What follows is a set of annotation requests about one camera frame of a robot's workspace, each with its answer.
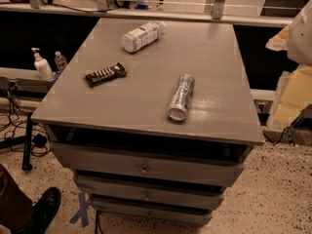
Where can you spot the white pump dispenser bottle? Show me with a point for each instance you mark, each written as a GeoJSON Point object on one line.
{"type": "Point", "coordinates": [42, 65]}

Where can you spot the black stand pole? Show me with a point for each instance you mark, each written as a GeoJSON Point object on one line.
{"type": "Point", "coordinates": [26, 166]}

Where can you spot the silver blue drink can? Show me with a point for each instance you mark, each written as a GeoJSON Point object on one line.
{"type": "Point", "coordinates": [181, 98]}

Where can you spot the long grey metal rail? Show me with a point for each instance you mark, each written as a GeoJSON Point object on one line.
{"type": "Point", "coordinates": [277, 22]}

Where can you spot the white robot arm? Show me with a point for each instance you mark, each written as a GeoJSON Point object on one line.
{"type": "Point", "coordinates": [300, 36]}

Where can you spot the blue tape cross mark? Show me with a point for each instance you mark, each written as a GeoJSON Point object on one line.
{"type": "Point", "coordinates": [85, 215]}

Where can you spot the brown trouser leg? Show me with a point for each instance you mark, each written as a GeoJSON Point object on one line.
{"type": "Point", "coordinates": [15, 207]}

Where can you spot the dark chocolate bar wrapper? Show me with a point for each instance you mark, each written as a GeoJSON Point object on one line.
{"type": "Point", "coordinates": [105, 75]}

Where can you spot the black leather shoe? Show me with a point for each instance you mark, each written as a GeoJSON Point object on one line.
{"type": "Point", "coordinates": [44, 212]}

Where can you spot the small clear water bottle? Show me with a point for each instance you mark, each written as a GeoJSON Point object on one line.
{"type": "Point", "coordinates": [61, 61]}

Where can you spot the grey drawer cabinet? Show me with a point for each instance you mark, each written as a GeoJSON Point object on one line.
{"type": "Point", "coordinates": [118, 139]}

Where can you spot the white plastic drink bottle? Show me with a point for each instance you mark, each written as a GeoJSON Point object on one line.
{"type": "Point", "coordinates": [142, 36]}

